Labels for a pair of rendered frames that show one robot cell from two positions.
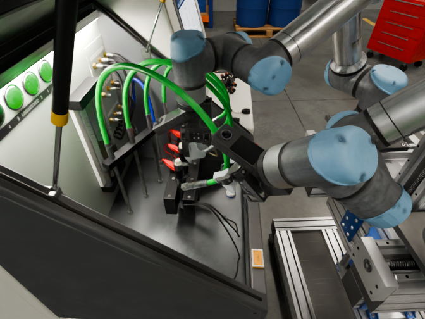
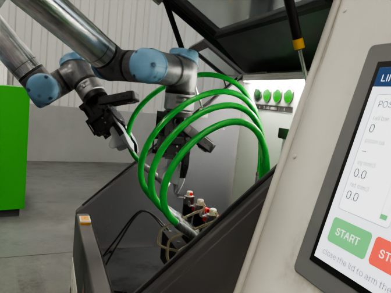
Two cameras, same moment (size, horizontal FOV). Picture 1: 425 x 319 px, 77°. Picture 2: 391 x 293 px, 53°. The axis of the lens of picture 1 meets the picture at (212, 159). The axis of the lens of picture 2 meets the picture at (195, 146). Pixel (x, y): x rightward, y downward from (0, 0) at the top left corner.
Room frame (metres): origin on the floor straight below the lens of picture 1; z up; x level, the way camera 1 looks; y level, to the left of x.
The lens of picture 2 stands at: (1.52, -0.31, 1.34)
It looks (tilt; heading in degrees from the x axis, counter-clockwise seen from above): 7 degrees down; 156
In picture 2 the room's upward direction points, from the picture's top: 6 degrees clockwise
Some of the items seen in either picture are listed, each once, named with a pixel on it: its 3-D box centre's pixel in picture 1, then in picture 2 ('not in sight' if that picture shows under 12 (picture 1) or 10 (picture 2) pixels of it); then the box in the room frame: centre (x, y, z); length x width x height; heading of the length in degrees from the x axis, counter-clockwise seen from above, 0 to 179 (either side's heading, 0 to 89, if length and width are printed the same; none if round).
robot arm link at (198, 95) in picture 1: (190, 91); (179, 103); (0.59, 0.05, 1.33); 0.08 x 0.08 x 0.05
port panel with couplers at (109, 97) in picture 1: (110, 88); not in sight; (0.85, 0.35, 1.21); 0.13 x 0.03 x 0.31; 176
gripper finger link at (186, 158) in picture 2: not in sight; (182, 160); (0.61, 0.07, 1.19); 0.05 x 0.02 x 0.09; 176
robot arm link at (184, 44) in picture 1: (190, 59); (181, 71); (0.59, 0.05, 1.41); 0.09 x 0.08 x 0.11; 123
